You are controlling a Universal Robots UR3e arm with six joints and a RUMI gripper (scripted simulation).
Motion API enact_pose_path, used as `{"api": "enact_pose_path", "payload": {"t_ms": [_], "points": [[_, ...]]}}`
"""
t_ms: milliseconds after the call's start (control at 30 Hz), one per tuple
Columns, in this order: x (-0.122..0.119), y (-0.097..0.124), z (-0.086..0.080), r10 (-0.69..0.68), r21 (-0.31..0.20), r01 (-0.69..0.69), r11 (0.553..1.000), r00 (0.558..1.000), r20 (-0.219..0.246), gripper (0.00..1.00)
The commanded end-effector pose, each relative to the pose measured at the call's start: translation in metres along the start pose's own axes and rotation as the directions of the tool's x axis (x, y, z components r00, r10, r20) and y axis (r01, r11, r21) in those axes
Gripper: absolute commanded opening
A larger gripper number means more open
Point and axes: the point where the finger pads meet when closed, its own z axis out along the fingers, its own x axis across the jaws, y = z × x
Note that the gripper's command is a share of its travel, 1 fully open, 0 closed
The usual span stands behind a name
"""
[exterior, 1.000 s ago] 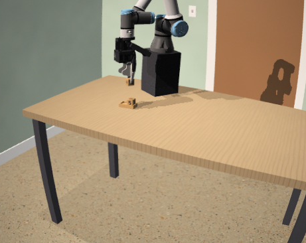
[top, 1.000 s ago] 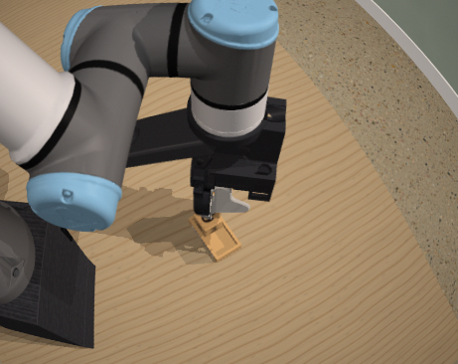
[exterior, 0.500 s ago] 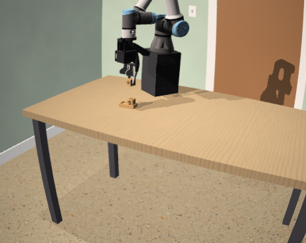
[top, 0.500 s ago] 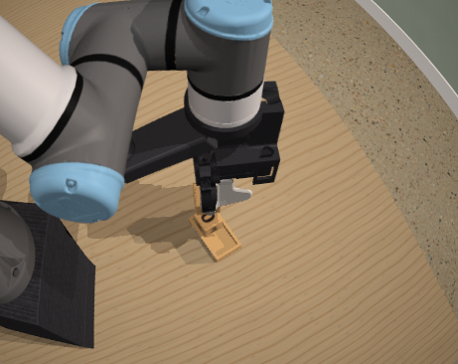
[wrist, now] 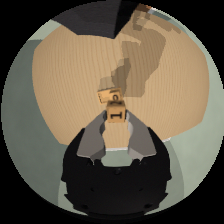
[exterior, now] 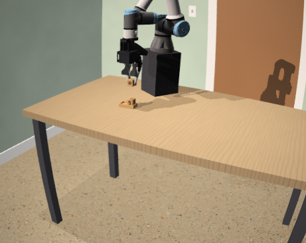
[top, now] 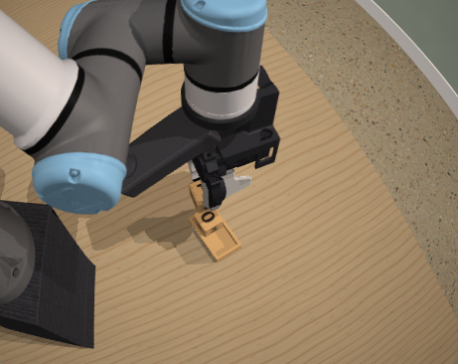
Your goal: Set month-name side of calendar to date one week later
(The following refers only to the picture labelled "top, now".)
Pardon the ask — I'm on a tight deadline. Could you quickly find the tan wooden cube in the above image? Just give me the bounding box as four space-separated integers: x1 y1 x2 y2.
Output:
194 210 223 237
189 180 209 214

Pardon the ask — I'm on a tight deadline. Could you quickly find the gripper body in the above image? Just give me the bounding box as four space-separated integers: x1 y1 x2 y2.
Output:
181 66 280 183

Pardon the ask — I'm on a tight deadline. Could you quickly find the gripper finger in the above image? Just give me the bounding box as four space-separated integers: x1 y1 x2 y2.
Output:
200 169 252 211
188 160 200 182

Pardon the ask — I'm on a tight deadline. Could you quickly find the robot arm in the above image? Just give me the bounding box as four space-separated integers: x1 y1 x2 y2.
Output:
0 0 267 304

